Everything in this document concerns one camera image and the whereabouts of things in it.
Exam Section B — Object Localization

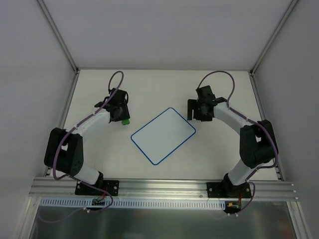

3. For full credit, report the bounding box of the green whiteboard eraser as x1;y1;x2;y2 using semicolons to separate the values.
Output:
122;119;130;125

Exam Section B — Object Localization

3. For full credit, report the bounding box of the blue framed whiteboard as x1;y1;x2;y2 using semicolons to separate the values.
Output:
131;108;196;166

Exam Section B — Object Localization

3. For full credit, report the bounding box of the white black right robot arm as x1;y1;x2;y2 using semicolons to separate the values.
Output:
187;86;278;197

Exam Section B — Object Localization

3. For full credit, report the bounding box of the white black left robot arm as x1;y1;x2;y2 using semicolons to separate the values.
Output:
44;88;130;195

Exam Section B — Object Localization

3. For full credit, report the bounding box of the left green circuit board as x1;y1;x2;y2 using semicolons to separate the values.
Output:
92;199;105;206

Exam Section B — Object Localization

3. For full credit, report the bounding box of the right circuit board connector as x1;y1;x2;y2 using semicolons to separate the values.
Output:
226;201;242;210

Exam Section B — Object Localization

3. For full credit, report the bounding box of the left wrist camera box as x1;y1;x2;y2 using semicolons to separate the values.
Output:
109;89;129;105

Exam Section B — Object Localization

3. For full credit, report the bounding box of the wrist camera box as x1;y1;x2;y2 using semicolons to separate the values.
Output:
196;85;216;101
109;89;129;105

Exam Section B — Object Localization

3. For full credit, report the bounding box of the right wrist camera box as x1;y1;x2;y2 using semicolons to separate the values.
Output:
196;85;216;101

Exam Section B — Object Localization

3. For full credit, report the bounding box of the aluminium frame left rail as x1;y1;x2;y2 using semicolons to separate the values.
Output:
34;0;77;176

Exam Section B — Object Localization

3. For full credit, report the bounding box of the aluminium frame rail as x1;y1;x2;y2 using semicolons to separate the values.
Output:
34;0;77;176
251;0;302;179

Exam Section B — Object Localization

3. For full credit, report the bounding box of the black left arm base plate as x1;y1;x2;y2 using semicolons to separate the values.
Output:
75;180;120;196

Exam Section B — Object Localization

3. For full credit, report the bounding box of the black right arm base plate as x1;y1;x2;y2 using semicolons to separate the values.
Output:
206;181;252;199

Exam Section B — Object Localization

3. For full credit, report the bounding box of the aluminium front mounting rail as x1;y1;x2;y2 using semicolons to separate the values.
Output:
28;177;300;202

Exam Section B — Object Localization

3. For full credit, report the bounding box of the white slotted cable duct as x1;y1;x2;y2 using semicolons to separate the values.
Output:
39;197;226;211

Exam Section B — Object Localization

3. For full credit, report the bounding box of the aluminium frame right rail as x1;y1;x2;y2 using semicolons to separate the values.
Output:
251;0;302;179

